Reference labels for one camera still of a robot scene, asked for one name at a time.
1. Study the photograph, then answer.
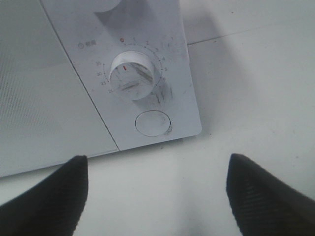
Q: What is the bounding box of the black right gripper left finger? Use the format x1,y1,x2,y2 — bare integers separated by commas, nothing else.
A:
0,156,89,236

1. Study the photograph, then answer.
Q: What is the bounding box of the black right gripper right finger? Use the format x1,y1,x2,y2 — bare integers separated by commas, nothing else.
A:
226,153,315,236

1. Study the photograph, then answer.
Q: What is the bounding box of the white microwave door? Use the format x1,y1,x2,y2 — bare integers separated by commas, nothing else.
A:
0,0,118,177

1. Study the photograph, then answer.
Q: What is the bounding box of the white round door button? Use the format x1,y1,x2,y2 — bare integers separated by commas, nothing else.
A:
135,110,171,137

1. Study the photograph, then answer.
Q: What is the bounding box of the white microwave oven body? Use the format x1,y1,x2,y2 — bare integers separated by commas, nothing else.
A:
0,0,203,177

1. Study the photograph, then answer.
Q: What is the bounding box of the white lower timer knob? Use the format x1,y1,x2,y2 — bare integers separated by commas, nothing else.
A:
109,51,156,100

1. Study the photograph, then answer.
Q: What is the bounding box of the white upper power knob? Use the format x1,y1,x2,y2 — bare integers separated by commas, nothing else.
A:
91,0,121,12

